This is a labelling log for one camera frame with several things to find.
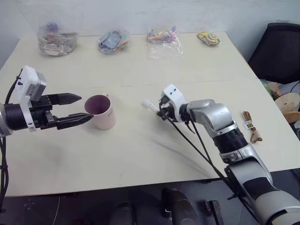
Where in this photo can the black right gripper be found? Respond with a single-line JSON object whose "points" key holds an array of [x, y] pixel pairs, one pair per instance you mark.
{"points": [[167, 109]]}

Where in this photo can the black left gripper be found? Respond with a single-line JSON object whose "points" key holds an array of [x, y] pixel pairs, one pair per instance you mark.
{"points": [[41, 110]]}

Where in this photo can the pink mug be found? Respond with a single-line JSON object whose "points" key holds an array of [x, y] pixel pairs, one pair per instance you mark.
{"points": [[104, 117]]}

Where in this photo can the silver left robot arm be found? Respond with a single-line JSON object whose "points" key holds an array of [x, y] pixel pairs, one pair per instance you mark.
{"points": [[7, 117]]}

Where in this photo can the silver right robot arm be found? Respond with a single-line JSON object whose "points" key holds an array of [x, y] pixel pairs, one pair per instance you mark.
{"points": [[225, 131]]}

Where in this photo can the large clear bag of items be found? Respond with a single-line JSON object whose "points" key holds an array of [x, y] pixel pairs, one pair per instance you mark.
{"points": [[56, 41]]}

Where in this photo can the clear bag of colourful strips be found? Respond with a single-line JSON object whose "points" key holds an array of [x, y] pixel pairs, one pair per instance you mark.
{"points": [[162, 41]]}

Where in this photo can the clear bag of blue packets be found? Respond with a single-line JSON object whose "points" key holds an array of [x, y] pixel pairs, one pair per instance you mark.
{"points": [[113, 41]]}

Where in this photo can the colourful yellow red packet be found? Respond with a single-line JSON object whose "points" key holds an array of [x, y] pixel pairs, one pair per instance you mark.
{"points": [[209, 38]]}

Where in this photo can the large dark rounded shape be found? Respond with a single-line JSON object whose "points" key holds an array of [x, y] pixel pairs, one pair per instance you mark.
{"points": [[179, 206]]}

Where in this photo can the wooden spool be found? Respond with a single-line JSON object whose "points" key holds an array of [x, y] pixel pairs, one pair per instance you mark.
{"points": [[287, 103]]}

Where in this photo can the black mesh office chair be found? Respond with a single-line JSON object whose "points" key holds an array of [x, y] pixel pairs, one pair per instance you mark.
{"points": [[279, 51]]}

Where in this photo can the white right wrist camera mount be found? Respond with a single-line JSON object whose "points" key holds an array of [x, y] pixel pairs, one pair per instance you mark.
{"points": [[174, 95]]}

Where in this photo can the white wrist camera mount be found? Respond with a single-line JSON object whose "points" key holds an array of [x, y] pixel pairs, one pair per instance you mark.
{"points": [[28, 78], [174, 95]]}

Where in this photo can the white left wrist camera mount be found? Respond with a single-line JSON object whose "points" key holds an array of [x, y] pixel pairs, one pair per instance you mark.
{"points": [[28, 78]]}

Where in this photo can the dark rectangular bracket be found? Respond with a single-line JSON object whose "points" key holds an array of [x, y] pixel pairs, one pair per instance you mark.
{"points": [[214, 211]]}

